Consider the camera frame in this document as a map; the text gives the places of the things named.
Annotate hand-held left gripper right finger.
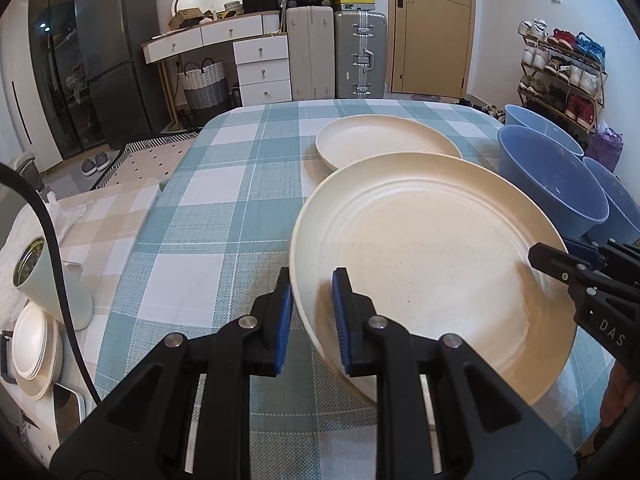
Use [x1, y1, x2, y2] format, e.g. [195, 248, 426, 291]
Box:
[331, 267, 584, 480]

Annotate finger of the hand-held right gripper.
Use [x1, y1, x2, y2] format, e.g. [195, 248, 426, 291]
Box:
[564, 237, 640, 287]
[528, 242, 640, 312]

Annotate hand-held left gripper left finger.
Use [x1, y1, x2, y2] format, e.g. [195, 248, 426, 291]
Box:
[49, 266, 294, 480]

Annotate blue bowl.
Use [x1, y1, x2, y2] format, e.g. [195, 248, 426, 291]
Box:
[504, 104, 585, 157]
[582, 156, 640, 246]
[497, 125, 610, 238]

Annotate cream speckled plate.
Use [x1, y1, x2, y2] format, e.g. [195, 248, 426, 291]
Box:
[289, 151, 580, 407]
[315, 114, 463, 172]

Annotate stack of white plates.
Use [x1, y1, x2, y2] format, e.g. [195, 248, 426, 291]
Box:
[10, 302, 64, 401]

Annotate person's right hand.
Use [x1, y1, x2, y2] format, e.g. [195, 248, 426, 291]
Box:
[601, 360, 634, 439]

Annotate purple rolled mat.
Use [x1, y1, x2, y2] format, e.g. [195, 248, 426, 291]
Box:
[585, 126, 624, 172]

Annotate teal checked tablecloth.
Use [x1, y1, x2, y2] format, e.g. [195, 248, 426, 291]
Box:
[92, 99, 618, 480]

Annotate gold shoe rack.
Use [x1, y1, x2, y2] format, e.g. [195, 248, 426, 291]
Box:
[517, 19, 609, 132]

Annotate beige checked cloth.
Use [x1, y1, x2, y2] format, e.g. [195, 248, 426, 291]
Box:
[0, 180, 162, 411]

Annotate rows of assorted sneakers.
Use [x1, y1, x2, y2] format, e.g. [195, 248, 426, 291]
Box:
[517, 19, 608, 128]

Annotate dotted rug with striped border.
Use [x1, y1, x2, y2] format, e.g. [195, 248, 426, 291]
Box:
[90, 132, 202, 192]

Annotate metal tray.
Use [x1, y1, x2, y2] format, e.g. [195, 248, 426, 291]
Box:
[50, 382, 87, 442]

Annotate woven laundry basket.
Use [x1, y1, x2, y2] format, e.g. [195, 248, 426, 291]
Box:
[178, 58, 232, 114]

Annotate mint green tumbler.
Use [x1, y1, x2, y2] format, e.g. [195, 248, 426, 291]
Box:
[12, 236, 95, 331]

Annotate wooden door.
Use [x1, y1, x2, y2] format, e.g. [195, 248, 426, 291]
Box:
[385, 0, 474, 100]

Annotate silver suitcase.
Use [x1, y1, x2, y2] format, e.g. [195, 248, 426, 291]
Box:
[333, 10, 389, 100]

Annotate white dressing table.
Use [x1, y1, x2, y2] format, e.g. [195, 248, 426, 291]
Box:
[142, 10, 293, 128]

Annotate beige suitcase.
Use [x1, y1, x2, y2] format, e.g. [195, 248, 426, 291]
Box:
[285, 5, 336, 102]

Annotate grey refrigerator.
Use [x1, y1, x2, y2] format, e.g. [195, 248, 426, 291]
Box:
[75, 0, 157, 150]

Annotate open cardboard box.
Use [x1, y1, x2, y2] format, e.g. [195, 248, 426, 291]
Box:
[168, 7, 204, 31]

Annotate black glass cabinet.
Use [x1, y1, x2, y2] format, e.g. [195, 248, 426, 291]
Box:
[27, 0, 101, 160]

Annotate black cable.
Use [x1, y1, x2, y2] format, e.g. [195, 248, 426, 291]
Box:
[0, 162, 102, 412]

